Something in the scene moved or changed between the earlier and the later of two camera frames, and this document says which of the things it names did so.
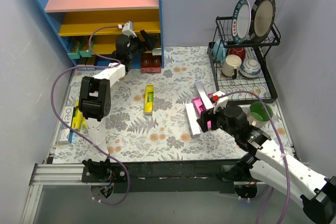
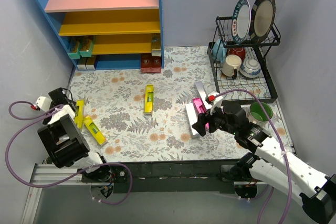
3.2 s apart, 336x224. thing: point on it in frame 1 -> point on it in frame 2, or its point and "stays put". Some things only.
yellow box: x=91 y=61 stays put
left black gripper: x=143 y=41 -> x=69 y=105
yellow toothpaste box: x=148 y=98 stays put
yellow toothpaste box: x=77 y=119 stays put
